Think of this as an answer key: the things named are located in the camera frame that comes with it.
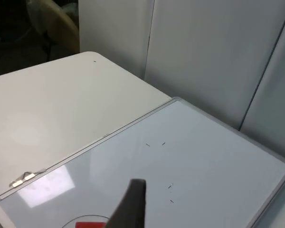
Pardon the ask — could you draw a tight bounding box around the beige chair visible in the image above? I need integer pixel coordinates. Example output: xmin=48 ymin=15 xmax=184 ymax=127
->
xmin=26 ymin=0 xmax=80 ymax=53

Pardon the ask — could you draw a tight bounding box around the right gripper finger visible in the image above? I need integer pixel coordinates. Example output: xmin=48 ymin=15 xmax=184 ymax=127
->
xmin=105 ymin=178 xmax=147 ymax=228

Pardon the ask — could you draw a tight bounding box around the red cube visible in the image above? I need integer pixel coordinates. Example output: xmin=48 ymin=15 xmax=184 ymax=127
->
xmin=75 ymin=221 xmax=108 ymax=228

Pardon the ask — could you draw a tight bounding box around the grey-framed whiteboard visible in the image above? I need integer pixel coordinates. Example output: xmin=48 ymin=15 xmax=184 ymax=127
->
xmin=0 ymin=96 xmax=285 ymax=228

